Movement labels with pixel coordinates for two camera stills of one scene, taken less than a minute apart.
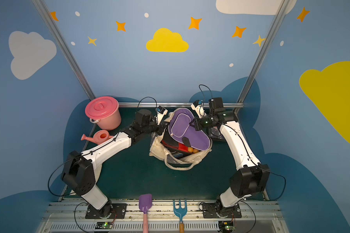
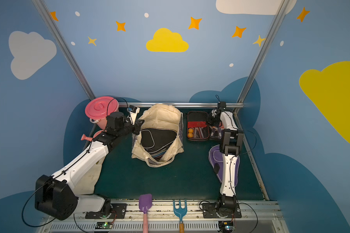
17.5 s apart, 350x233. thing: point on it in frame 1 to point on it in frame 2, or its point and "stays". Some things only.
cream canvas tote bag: [158, 151] to [160, 137]
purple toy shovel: [145, 203] stays
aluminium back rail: [174, 104] stays
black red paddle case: [168, 142] to [197, 125]
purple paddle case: [180, 128] to [216, 158]
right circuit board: [226, 226] stays
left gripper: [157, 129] to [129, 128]
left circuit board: [103, 225] stays
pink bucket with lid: [105, 110] stays
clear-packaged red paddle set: [215, 133] stays
